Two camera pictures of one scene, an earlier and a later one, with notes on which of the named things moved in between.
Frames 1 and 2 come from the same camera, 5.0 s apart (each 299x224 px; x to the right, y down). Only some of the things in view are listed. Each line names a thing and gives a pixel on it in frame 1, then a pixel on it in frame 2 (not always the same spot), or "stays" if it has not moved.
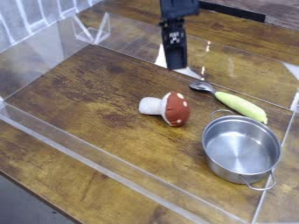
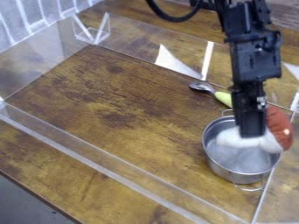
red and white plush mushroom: (172, 106) to (275, 142)
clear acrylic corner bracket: (89, 34) stays
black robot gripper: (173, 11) to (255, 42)
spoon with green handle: (231, 102) stays
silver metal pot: (240, 148) stays
